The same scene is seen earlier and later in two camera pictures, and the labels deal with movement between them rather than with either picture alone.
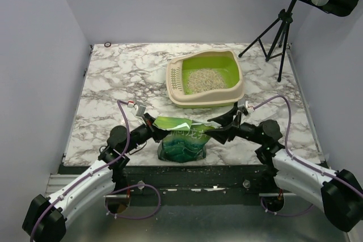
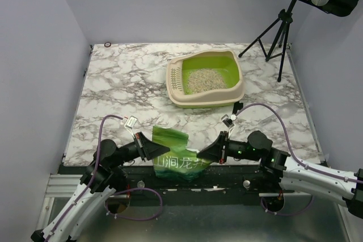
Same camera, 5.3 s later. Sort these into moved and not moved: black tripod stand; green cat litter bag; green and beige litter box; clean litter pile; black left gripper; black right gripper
Moved: green cat litter bag; black left gripper; black right gripper
Not moved: black tripod stand; clean litter pile; green and beige litter box
